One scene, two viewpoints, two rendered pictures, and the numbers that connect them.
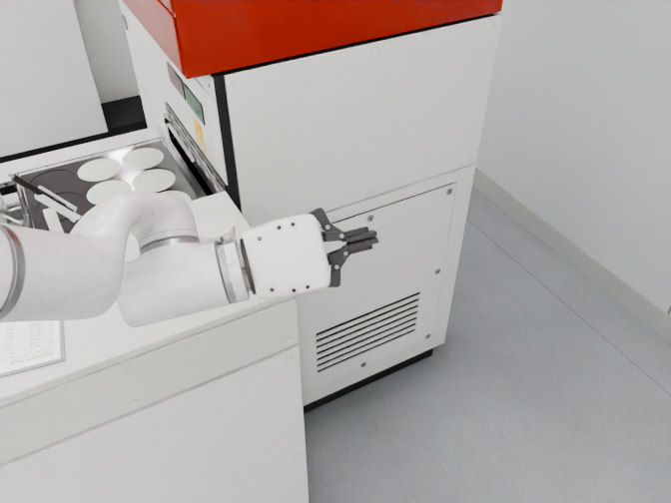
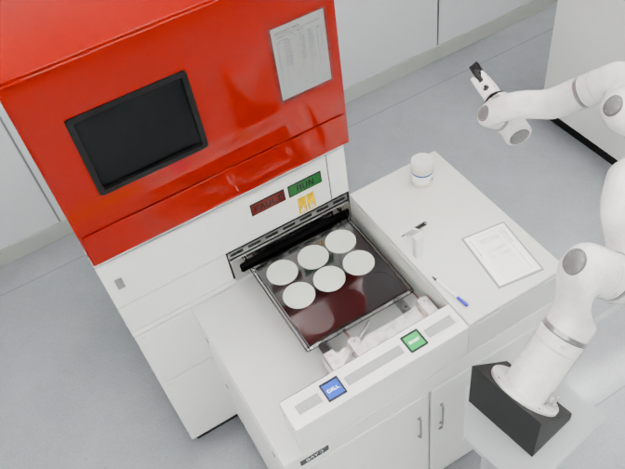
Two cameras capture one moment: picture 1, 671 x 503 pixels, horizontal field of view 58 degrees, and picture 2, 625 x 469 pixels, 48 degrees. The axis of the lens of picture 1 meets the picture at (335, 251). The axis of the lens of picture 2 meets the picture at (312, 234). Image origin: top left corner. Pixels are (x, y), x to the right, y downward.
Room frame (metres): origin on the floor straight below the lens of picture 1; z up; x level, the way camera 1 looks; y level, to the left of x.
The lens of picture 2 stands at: (1.04, 1.85, 2.62)
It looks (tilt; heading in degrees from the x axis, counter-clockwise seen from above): 48 degrees down; 276
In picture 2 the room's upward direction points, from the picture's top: 10 degrees counter-clockwise
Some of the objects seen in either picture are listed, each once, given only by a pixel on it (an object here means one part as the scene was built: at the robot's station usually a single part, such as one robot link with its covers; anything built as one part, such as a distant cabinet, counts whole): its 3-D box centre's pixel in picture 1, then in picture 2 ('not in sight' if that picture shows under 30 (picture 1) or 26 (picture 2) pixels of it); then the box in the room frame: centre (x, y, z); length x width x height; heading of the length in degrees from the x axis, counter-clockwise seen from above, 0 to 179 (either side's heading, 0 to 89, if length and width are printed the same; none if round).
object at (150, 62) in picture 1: (170, 90); (234, 236); (1.43, 0.42, 1.02); 0.82 x 0.03 x 0.40; 28
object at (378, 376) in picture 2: not in sight; (377, 377); (1.04, 0.87, 0.89); 0.55 x 0.09 x 0.14; 28
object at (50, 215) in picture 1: (62, 217); (415, 236); (0.89, 0.50, 1.03); 0.06 x 0.04 x 0.13; 118
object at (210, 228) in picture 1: (217, 246); (421, 170); (0.83, 0.21, 1.01); 0.07 x 0.07 x 0.10
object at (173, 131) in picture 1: (195, 167); (292, 239); (1.27, 0.35, 0.89); 0.44 x 0.02 x 0.10; 28
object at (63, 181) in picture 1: (109, 193); (329, 278); (1.15, 0.52, 0.90); 0.34 x 0.34 x 0.01; 28
